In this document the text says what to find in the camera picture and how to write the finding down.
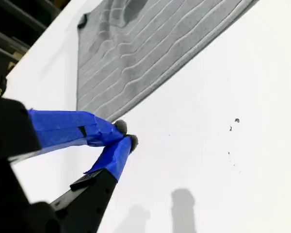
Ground dark storage shelf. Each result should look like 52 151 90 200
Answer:
0 0 72 73

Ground grey striped towel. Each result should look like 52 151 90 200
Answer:
76 0 261 123

